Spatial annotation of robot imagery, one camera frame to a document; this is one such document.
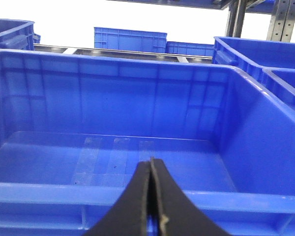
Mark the blue plastic bin left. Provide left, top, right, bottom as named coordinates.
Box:
left=0, top=19, right=34, bottom=51

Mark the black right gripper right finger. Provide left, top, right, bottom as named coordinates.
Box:
left=149, top=158, right=229, bottom=236

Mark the dark metal rack post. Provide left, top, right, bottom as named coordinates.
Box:
left=225, top=0, right=248, bottom=37

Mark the steel frame rail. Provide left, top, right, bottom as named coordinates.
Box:
left=34, top=44, right=212, bottom=64

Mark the blue bin near right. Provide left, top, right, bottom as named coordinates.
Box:
left=261, top=67, right=295, bottom=111

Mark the blue plastic bin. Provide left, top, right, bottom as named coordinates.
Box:
left=0, top=50, right=295, bottom=236
left=0, top=19, right=34, bottom=51

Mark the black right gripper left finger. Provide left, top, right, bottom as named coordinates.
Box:
left=84, top=161, right=150, bottom=236

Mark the distant tall blue crate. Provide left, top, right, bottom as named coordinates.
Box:
left=94, top=27, right=167, bottom=53

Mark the blue bin far right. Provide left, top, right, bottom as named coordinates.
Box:
left=212, top=36, right=295, bottom=79

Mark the blue plastic bin right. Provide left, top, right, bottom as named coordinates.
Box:
left=0, top=50, right=295, bottom=236

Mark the grey perforated rack post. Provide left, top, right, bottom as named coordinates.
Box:
left=266, top=0, right=295, bottom=42

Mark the distant low blue crate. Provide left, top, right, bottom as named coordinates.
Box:
left=166, top=41, right=214, bottom=57

